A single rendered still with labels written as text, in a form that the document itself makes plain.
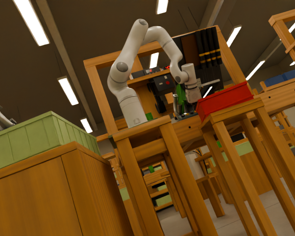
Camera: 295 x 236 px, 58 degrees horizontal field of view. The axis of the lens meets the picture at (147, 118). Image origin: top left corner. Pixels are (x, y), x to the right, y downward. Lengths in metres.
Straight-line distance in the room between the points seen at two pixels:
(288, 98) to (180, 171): 1.18
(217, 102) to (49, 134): 0.98
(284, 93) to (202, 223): 1.27
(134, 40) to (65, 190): 1.09
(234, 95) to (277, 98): 0.59
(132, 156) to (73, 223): 0.48
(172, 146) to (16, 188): 0.73
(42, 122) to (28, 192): 0.28
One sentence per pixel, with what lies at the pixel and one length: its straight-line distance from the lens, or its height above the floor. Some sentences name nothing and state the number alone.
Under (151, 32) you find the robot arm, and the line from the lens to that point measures 1.96.
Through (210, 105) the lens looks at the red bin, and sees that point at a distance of 1.66.
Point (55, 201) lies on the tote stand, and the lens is 1.10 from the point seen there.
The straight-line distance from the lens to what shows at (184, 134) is 1.85.
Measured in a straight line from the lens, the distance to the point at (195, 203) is 1.38.
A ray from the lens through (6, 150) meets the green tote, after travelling 1.27.
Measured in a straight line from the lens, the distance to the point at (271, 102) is 2.18.
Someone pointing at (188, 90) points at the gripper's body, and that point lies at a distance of 1.87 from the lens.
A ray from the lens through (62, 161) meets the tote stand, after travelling 1.10.
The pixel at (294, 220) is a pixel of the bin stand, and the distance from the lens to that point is 1.90.
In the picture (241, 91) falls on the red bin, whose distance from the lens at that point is 1.72.
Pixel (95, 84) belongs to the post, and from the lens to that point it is 2.62.
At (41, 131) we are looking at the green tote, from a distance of 1.20.
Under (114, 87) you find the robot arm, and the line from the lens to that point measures 1.69.
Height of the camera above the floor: 0.47
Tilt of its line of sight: 17 degrees up
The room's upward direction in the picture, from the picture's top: 21 degrees counter-clockwise
